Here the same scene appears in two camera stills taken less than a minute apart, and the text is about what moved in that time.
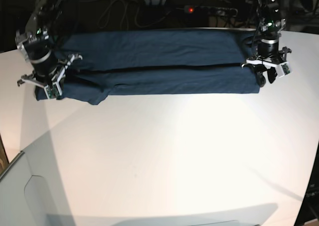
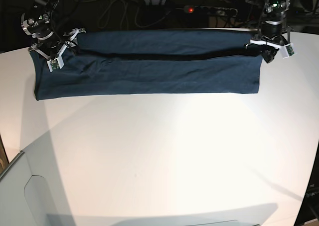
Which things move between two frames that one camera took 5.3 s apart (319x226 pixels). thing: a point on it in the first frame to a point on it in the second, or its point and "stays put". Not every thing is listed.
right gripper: x=48 y=73 to x=52 y=48
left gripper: x=269 y=56 to x=271 y=35
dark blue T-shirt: x=167 y=62 stays put
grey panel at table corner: x=32 y=191 stays put
